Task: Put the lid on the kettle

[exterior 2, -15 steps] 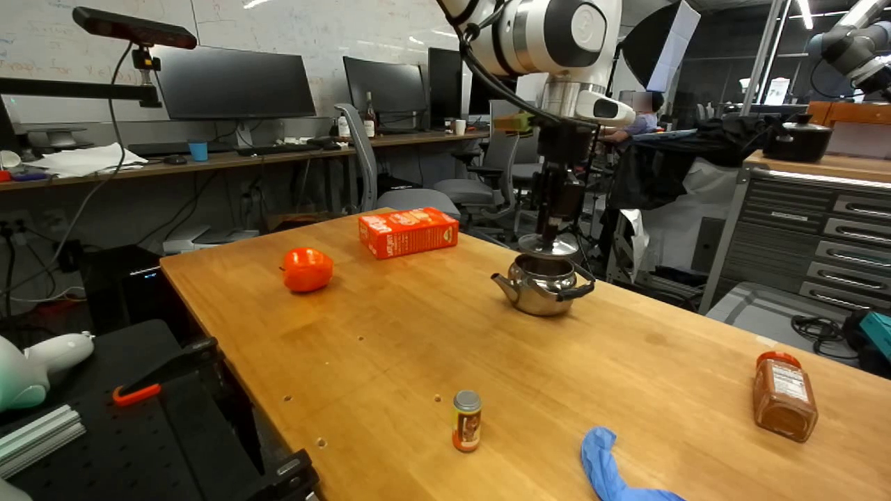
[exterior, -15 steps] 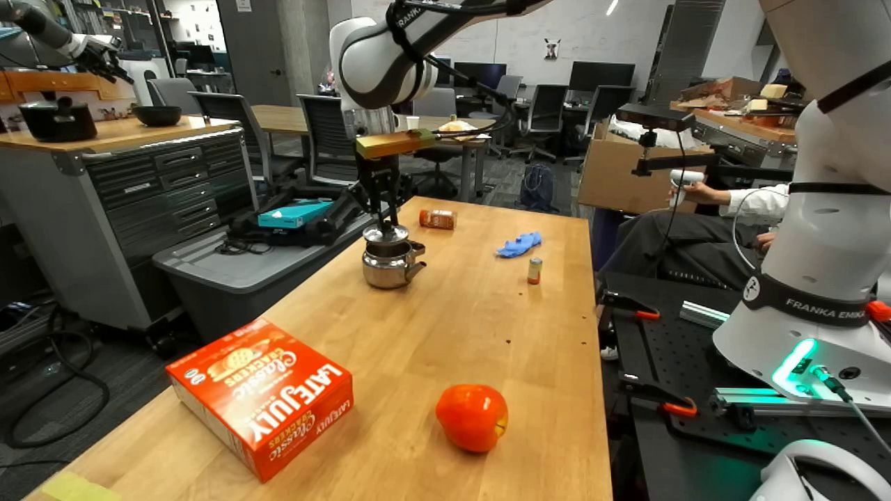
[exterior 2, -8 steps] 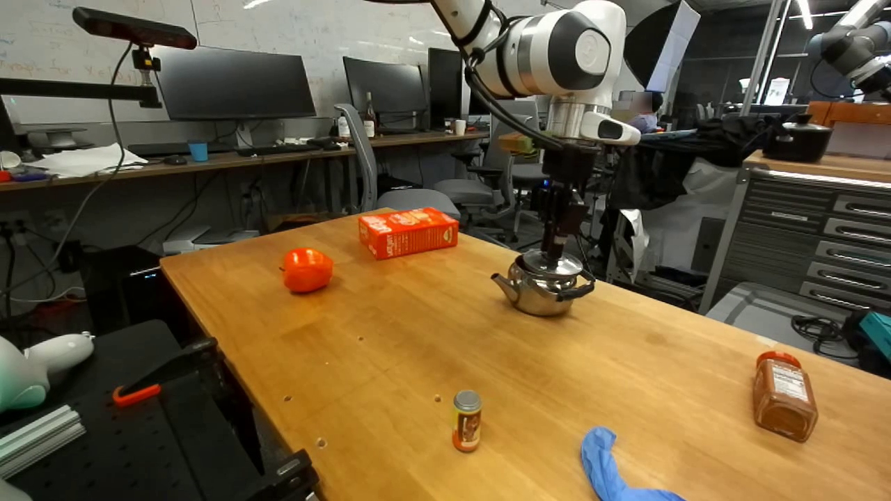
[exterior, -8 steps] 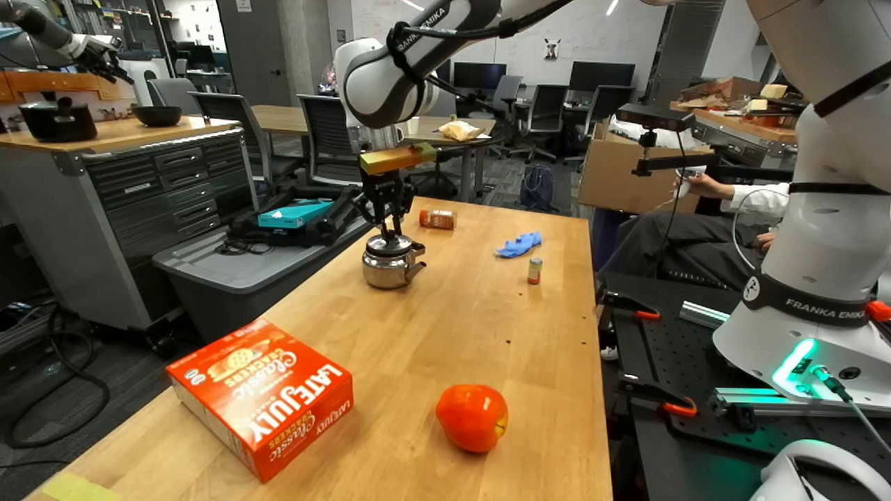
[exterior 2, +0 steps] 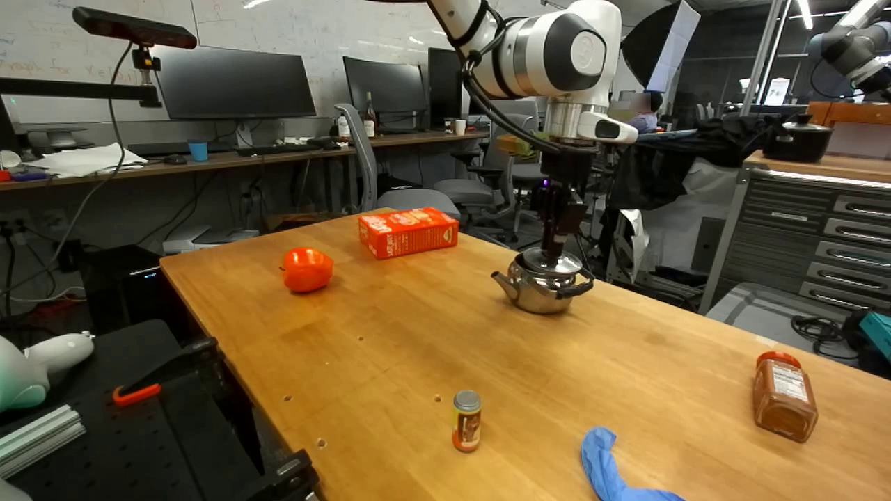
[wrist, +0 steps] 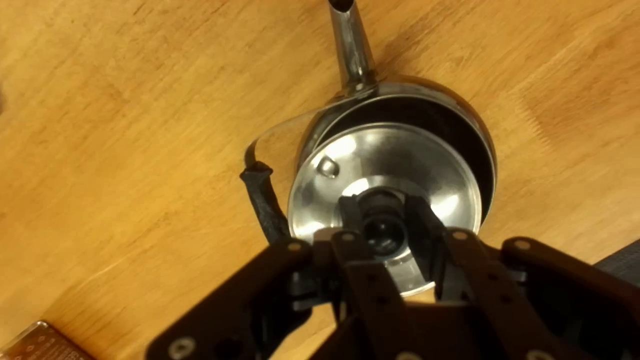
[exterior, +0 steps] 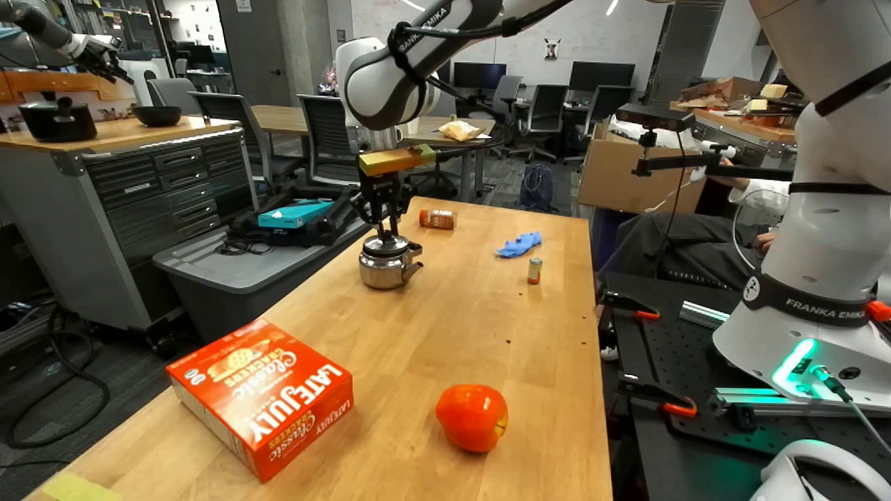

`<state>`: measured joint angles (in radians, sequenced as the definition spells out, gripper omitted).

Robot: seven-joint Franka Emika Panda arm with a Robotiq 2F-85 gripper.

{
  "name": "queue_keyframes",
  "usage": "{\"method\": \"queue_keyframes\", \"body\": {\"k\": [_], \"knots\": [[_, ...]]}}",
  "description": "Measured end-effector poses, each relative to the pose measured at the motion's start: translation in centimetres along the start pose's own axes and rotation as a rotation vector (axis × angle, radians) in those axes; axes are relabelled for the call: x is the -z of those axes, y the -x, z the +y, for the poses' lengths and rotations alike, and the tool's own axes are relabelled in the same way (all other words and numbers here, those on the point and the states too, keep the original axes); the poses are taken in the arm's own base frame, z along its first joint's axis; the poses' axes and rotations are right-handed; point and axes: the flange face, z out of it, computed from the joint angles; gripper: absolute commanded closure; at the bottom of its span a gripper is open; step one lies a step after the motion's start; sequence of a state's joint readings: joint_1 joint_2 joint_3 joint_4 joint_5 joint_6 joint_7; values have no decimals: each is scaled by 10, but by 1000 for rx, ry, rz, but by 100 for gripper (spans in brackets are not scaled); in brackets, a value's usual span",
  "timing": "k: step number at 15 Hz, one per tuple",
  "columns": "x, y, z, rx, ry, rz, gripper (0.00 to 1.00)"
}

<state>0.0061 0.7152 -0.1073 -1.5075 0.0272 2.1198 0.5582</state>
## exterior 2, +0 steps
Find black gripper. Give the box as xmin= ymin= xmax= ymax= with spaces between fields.
xmin=529 ymin=144 xmax=600 ymax=268

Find steel kettle lid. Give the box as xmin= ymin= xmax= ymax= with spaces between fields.
xmin=516 ymin=247 xmax=586 ymax=279

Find steel kettle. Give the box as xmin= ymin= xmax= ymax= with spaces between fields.
xmin=487 ymin=246 xmax=600 ymax=318

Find white printed bag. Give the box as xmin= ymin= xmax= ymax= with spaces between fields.
xmin=618 ymin=206 xmax=656 ymax=286

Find seated person blue shirt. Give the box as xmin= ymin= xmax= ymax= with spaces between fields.
xmin=636 ymin=87 xmax=665 ymax=140

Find gray curved-back chair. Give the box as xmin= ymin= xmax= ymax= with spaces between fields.
xmin=333 ymin=100 xmax=466 ymax=224

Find orange cracker box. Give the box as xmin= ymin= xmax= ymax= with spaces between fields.
xmin=356 ymin=204 xmax=462 ymax=263

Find black cloth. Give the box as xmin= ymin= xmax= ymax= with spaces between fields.
xmin=594 ymin=108 xmax=812 ymax=214

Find black photo softbox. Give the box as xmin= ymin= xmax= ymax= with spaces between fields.
xmin=622 ymin=0 xmax=704 ymax=96

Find dark desk monitor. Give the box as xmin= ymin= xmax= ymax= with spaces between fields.
xmin=341 ymin=53 xmax=433 ymax=119

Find small yellow-label jar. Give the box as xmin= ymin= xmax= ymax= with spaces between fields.
xmin=451 ymin=387 xmax=484 ymax=458

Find gray drawer cabinet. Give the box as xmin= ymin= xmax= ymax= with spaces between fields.
xmin=699 ymin=150 xmax=891 ymax=318

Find blue cloth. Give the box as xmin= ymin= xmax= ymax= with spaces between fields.
xmin=581 ymin=426 xmax=692 ymax=501

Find orange toy tomato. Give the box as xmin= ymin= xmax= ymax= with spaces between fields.
xmin=280 ymin=246 xmax=338 ymax=298

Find orange-brown spice bottle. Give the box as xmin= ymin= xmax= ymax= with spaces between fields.
xmin=749 ymin=348 xmax=823 ymax=445

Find orange wooden board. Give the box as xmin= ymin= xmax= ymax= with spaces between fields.
xmin=805 ymin=99 xmax=891 ymax=131

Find long wooden desk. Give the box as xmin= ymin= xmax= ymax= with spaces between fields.
xmin=0 ymin=128 xmax=490 ymax=196

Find teal case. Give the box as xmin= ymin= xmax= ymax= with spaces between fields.
xmin=852 ymin=309 xmax=891 ymax=367

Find large dark monitor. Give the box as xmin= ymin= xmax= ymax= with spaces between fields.
xmin=150 ymin=48 xmax=320 ymax=125

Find black table clamp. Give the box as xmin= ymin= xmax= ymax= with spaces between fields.
xmin=244 ymin=449 xmax=326 ymax=501

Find black computer tower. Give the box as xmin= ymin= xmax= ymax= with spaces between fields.
xmin=78 ymin=242 xmax=180 ymax=335

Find white papers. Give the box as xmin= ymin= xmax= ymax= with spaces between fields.
xmin=26 ymin=143 xmax=150 ymax=182

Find black breadboard table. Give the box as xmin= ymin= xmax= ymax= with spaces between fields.
xmin=0 ymin=318 xmax=324 ymax=501

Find aluminium extrusion bar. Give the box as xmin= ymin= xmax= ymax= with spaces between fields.
xmin=0 ymin=400 xmax=89 ymax=483

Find black clamp orange handle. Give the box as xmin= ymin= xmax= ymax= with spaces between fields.
xmin=110 ymin=336 xmax=224 ymax=413

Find black hanging camera cable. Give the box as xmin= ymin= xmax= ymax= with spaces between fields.
xmin=51 ymin=41 xmax=139 ymax=274

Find black stereo camera bar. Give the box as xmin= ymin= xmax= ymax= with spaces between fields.
xmin=71 ymin=5 xmax=200 ymax=53

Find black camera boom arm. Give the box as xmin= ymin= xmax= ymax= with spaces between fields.
xmin=0 ymin=75 xmax=166 ymax=111

